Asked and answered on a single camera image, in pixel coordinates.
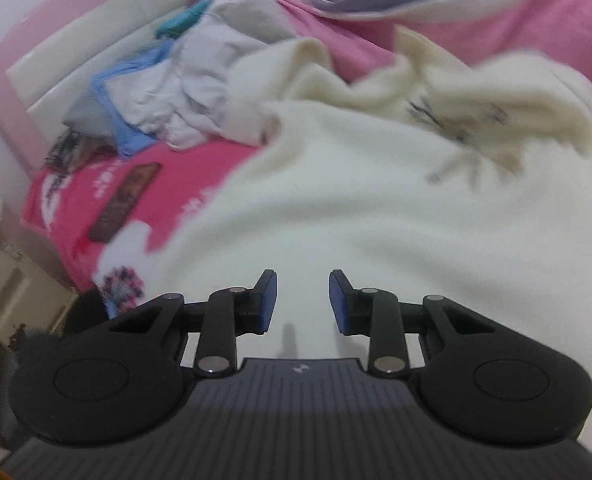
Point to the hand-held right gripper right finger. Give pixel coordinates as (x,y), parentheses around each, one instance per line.
(339,305)

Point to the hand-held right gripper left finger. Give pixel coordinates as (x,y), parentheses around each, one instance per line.
(267,305)

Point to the cream fleece deer sweater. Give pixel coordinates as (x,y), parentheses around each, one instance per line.
(375,200)

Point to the white shirt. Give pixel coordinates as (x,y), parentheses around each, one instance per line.
(211,70)

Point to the pink floral fleece blanket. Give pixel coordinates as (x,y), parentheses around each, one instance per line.
(176,185)

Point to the blue cloth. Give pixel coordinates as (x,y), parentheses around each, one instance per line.
(126,125)

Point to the dark patterned cloth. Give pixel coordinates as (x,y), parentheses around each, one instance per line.
(76,152)

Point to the cream bedside cabinet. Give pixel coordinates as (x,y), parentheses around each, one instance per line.
(21,290)

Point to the pink and cream headboard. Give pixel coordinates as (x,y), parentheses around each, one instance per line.
(51,50)

